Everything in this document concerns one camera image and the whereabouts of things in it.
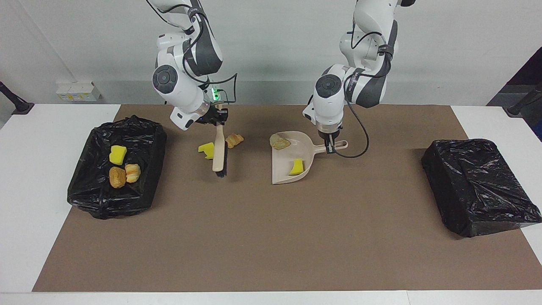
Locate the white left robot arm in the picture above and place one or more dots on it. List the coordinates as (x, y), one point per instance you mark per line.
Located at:
(330, 93)

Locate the beige hand brush black bristles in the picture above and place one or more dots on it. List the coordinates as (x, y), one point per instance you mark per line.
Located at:
(218, 152)

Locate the black stand pole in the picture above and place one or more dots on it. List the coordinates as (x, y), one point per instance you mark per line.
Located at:
(17, 101)
(518, 108)

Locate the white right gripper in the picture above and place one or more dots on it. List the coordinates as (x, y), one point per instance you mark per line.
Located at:
(188, 116)

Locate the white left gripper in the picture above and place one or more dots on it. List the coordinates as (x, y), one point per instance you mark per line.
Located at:
(309, 115)

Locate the pale cream toy croissant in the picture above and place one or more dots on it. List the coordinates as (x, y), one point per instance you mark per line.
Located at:
(132, 173)

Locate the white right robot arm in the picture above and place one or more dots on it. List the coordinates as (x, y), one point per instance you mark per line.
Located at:
(178, 84)

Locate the black bag lined bin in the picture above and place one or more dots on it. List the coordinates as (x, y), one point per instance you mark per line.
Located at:
(478, 190)
(139, 199)

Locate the beige plastic dustpan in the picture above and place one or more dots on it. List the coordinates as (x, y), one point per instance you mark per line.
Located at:
(281, 169)

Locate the brown toy bun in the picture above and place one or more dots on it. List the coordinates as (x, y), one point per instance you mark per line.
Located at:
(117, 177)

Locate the orange striped toy croissant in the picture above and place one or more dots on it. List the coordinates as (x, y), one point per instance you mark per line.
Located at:
(234, 140)
(280, 142)

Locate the brown table mat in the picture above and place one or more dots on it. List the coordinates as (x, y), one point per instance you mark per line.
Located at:
(271, 254)

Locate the yellow sponge piece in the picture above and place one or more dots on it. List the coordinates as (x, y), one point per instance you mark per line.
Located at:
(206, 149)
(297, 167)
(118, 155)

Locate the white wall socket box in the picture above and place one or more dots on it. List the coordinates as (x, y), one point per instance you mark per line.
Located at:
(78, 92)

